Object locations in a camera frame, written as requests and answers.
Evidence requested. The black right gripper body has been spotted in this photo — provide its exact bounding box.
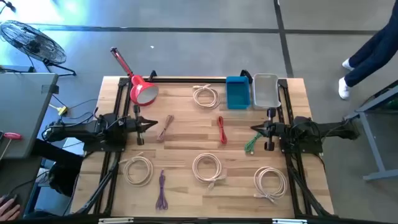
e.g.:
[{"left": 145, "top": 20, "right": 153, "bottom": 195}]
[{"left": 264, "top": 108, "right": 282, "bottom": 152}]

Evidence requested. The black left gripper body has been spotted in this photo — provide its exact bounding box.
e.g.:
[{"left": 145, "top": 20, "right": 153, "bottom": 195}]
[{"left": 126, "top": 105, "right": 146, "bottom": 146}]

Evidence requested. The green cable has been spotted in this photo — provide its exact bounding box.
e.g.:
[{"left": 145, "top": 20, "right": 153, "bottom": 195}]
[{"left": 244, "top": 132, "right": 264, "bottom": 156}]

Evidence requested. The brown cable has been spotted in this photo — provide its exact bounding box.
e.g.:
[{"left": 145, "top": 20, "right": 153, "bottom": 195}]
[{"left": 156, "top": 114, "right": 175, "bottom": 143}]

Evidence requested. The red cable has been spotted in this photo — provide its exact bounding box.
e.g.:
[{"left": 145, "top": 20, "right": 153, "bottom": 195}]
[{"left": 216, "top": 116, "right": 228, "bottom": 146}]

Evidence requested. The beige cable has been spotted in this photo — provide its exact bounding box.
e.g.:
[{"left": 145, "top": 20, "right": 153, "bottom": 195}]
[
  {"left": 253, "top": 166, "right": 288, "bottom": 205},
  {"left": 192, "top": 83, "right": 221, "bottom": 110},
  {"left": 192, "top": 152, "right": 227, "bottom": 190},
  {"left": 119, "top": 151, "right": 154, "bottom": 187}
]

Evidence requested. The purple cable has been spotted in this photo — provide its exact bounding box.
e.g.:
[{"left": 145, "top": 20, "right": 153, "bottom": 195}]
[{"left": 155, "top": 169, "right": 169, "bottom": 211}]

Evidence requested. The clear plastic bin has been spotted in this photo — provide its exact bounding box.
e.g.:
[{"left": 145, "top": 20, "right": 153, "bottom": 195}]
[{"left": 251, "top": 73, "right": 282, "bottom": 110}]

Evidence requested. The red desk lamp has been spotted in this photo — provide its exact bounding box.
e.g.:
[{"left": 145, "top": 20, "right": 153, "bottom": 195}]
[{"left": 110, "top": 46, "right": 159, "bottom": 107}]

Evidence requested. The blue plastic bin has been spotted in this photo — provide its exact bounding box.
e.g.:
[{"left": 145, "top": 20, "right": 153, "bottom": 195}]
[{"left": 225, "top": 75, "right": 251, "bottom": 110}]

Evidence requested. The yellow power plug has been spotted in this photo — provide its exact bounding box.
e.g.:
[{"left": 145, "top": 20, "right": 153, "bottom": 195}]
[{"left": 49, "top": 103, "right": 69, "bottom": 116}]

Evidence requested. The black office chair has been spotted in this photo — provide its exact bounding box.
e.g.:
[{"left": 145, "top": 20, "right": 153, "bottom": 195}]
[{"left": 30, "top": 138, "right": 85, "bottom": 198}]

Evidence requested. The silver metal hinge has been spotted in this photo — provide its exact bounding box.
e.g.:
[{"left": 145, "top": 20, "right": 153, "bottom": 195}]
[
  {"left": 272, "top": 218, "right": 308, "bottom": 224},
  {"left": 98, "top": 217, "right": 134, "bottom": 224}
]

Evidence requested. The grey metal table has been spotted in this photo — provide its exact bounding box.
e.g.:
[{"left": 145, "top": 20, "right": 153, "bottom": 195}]
[{"left": 343, "top": 79, "right": 398, "bottom": 182}]

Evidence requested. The grey desk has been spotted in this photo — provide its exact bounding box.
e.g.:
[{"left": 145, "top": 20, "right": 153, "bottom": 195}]
[{"left": 0, "top": 72, "right": 60, "bottom": 160}]

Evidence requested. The person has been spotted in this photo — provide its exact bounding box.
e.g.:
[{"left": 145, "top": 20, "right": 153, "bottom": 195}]
[{"left": 338, "top": 0, "right": 398, "bottom": 100}]

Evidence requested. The black floor fan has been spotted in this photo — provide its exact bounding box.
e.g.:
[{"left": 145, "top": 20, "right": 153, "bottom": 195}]
[{"left": 0, "top": 19, "right": 77, "bottom": 77}]

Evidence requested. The person's hand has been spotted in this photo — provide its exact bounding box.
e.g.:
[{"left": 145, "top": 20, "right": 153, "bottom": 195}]
[{"left": 0, "top": 194, "right": 22, "bottom": 222}]

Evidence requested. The red-handled tool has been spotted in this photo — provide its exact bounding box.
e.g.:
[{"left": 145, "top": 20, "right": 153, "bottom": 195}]
[{"left": 0, "top": 131, "right": 23, "bottom": 161}]

